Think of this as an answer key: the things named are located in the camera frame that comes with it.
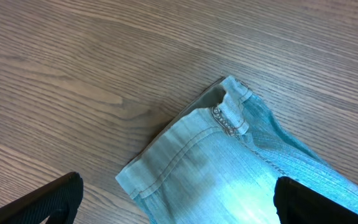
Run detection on light blue denim shorts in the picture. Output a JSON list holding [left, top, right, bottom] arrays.
[[116, 77, 358, 223]]

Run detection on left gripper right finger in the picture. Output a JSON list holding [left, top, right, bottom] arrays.
[[273, 177, 358, 224]]

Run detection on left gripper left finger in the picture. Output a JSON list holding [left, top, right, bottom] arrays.
[[0, 172, 84, 224]]

